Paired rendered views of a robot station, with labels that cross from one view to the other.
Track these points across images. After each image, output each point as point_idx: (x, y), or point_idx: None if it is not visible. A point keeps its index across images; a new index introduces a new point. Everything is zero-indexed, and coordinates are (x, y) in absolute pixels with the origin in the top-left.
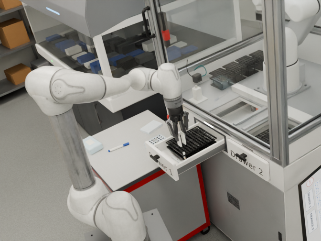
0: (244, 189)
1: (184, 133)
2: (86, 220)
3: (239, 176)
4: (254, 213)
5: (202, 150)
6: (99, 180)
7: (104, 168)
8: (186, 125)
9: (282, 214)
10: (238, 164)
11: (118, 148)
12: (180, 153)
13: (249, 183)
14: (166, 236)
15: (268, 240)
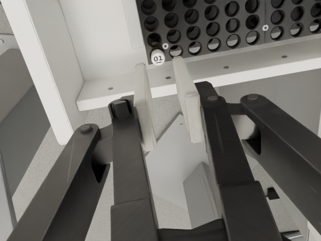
0: (276, 82)
1: (200, 141)
2: None
3: (292, 76)
4: (253, 85)
5: (252, 76)
6: None
7: None
8: (267, 169)
9: (274, 187)
10: (320, 102)
11: None
12: (144, 38)
13: (290, 115)
14: (5, 231)
15: (238, 97)
